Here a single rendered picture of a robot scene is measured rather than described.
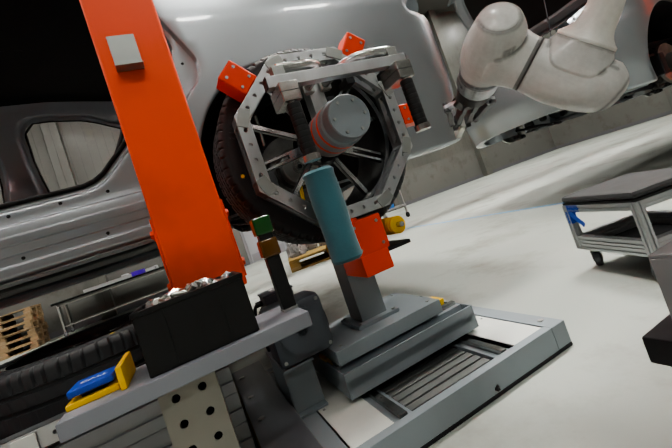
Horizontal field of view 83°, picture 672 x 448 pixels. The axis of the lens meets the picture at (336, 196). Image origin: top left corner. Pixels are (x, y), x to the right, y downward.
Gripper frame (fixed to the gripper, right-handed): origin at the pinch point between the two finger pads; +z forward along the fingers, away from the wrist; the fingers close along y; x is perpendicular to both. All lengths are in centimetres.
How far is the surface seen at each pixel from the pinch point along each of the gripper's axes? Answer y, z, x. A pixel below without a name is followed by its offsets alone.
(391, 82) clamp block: 16.2, -4.9, -15.4
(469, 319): 2, 40, 51
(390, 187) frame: 20.6, 18.2, 7.5
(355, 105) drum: 27.3, -6.0, -9.7
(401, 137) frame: 13.8, 17.9, -9.0
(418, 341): 21, 31, 55
